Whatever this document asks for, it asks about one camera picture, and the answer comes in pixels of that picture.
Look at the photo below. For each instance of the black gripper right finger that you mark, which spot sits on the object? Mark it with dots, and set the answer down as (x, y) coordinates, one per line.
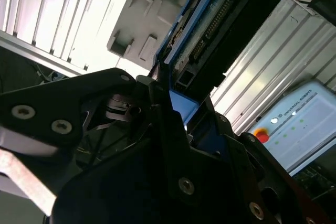
(262, 182)

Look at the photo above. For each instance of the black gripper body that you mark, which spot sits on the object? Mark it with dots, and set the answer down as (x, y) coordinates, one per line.
(118, 195)

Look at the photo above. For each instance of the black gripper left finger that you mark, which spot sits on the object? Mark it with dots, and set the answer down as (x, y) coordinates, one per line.
(52, 103)

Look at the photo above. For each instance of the hard disk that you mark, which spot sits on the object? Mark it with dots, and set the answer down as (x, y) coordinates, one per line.
(204, 24)

